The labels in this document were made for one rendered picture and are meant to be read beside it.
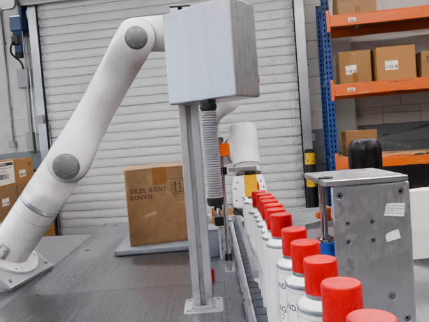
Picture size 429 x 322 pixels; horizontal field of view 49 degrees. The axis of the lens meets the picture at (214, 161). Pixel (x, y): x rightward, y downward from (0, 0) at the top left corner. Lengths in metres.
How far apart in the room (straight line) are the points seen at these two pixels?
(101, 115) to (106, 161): 4.37
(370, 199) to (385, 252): 0.07
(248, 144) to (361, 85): 3.36
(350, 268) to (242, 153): 0.79
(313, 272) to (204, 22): 0.61
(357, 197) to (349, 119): 4.83
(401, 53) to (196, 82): 4.02
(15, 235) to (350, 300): 1.19
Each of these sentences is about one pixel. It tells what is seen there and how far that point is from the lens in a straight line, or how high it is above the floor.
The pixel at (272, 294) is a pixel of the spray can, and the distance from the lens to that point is 0.76.
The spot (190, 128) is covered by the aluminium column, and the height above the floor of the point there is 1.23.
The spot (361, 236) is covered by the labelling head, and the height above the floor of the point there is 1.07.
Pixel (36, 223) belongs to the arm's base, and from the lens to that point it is 1.45.
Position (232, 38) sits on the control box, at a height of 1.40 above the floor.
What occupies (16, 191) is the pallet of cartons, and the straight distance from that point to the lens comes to 4.87.
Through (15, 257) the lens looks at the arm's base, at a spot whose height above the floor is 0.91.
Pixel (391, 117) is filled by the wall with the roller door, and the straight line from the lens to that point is 5.59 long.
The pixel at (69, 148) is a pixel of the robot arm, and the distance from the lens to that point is 1.32.
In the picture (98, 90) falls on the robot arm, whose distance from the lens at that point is 1.33.
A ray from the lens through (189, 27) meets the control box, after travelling 0.98.
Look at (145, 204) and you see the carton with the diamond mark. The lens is 1.67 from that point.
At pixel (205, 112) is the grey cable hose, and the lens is 0.92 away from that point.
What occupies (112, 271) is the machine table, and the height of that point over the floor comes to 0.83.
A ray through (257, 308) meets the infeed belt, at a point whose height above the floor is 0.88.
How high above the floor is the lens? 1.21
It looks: 3 degrees down
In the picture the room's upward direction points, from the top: 4 degrees counter-clockwise
